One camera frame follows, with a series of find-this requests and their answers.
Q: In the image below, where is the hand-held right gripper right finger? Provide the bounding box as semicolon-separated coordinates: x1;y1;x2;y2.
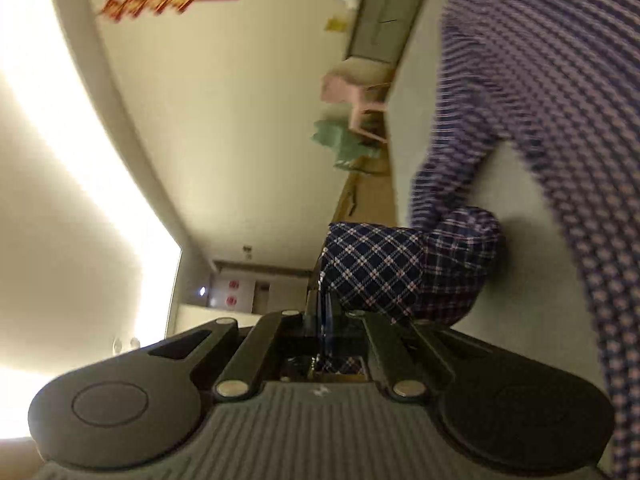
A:
327;292;456;398

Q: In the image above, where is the door with red stickers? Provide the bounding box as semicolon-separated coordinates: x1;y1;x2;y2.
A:
207;259;321;313

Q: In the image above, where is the red hanging ornament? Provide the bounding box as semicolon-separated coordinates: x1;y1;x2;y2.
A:
97;0;242;23

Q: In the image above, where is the long grey sideboard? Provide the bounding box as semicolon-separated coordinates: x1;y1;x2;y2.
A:
346;0;436;68

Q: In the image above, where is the pink plastic chair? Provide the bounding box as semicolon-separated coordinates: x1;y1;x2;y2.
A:
320;71;390;143

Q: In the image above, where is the navy plaid shirt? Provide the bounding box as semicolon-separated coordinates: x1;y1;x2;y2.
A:
320;0;640;480

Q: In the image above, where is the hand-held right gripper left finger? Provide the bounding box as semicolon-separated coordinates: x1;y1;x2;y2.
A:
150;287;328;402

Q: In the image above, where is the green plastic chair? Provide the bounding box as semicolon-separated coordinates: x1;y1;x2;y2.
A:
311;117;382;170

